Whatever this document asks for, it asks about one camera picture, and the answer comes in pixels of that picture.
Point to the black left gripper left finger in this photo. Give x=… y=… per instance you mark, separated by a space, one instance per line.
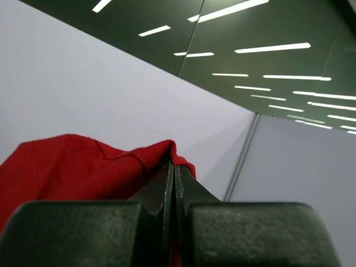
x=133 y=232

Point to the bright red t shirt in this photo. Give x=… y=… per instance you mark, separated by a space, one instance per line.
x=74 y=167

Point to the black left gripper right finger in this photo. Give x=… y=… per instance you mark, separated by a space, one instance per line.
x=215 y=233

